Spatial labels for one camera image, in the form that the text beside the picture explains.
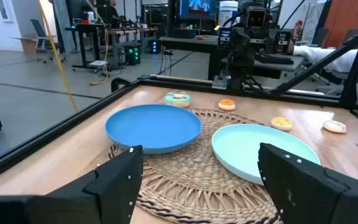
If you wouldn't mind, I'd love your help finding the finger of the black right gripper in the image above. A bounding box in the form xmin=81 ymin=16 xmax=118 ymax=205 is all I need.
xmin=266 ymin=30 xmax=280 ymax=53
xmin=231 ymin=27 xmax=251 ymax=52

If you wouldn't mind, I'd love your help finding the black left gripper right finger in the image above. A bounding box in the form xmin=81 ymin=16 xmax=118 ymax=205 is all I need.
xmin=257 ymin=142 xmax=358 ymax=224

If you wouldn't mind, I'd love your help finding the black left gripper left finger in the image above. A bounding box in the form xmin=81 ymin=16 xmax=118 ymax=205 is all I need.
xmin=0 ymin=145 xmax=145 ymax=224

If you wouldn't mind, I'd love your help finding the small orange iced donut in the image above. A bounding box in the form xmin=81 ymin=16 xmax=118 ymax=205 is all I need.
xmin=218 ymin=98 xmax=236 ymax=112

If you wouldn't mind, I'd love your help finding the white frosted donut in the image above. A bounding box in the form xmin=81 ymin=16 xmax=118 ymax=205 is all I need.
xmin=322 ymin=119 xmax=347 ymax=134

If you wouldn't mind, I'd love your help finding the small yellow iced donut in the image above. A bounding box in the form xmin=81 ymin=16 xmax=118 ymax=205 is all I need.
xmin=270 ymin=116 xmax=293 ymax=132

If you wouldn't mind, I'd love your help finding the large teal iced donut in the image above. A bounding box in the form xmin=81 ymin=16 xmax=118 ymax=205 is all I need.
xmin=163 ymin=91 xmax=192 ymax=109

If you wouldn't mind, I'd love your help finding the black backlit keyboard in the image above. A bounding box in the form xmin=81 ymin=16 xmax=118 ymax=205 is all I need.
xmin=254 ymin=52 xmax=295 ymax=65

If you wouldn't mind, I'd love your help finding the white plastic bucket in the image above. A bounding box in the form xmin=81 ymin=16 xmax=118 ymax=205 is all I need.
xmin=218 ymin=0 xmax=239 ymax=28

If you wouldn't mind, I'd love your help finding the grey desk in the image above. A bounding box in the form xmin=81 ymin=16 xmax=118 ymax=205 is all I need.
xmin=159 ymin=35 xmax=229 ymax=80
xmin=253 ymin=55 xmax=306 ymax=80

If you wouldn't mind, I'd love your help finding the person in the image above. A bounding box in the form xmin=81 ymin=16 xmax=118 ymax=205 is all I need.
xmin=106 ymin=0 xmax=121 ymax=29
xmin=292 ymin=45 xmax=358 ymax=94

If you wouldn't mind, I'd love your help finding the monitor with blue screen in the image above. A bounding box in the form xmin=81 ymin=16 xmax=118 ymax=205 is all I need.
xmin=178 ymin=0 xmax=216 ymax=20

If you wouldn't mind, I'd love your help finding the blue round plate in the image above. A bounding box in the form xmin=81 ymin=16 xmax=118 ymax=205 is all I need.
xmin=104 ymin=104 xmax=203 ymax=156

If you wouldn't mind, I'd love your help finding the light turquoise round plate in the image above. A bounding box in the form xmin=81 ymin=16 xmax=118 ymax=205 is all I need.
xmin=211 ymin=123 xmax=321 ymax=187

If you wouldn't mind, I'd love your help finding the round woven placemat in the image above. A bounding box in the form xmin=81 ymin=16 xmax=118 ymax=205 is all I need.
xmin=108 ymin=108 xmax=284 ymax=224

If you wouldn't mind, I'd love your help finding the computer with green lights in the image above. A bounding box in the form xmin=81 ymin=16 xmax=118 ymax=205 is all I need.
xmin=124 ymin=44 xmax=142 ymax=66

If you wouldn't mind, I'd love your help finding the wooden top desk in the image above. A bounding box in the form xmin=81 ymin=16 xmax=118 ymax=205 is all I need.
xmin=106 ymin=27 xmax=158 ymax=68

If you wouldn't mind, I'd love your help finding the black standing desk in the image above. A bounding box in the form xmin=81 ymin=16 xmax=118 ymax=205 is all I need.
xmin=65 ymin=23 xmax=107 ymax=72

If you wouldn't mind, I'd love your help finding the grey office chair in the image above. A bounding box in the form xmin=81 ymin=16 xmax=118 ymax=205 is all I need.
xmin=29 ymin=19 xmax=67 ymax=65

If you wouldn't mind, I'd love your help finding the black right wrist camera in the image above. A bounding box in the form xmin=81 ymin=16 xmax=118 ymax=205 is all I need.
xmin=245 ymin=6 xmax=267 ymax=30

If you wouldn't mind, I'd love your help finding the black aluminium table frame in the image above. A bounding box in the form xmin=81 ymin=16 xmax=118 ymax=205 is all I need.
xmin=0 ymin=6 xmax=358 ymax=187

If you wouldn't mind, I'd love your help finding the yellow hanging cable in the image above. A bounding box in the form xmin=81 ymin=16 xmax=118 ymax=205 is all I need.
xmin=85 ymin=0 xmax=110 ymax=87
xmin=37 ymin=0 xmax=79 ymax=112

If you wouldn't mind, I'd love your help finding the framed wall picture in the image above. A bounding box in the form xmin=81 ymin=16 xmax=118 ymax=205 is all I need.
xmin=0 ymin=0 xmax=14 ymax=22

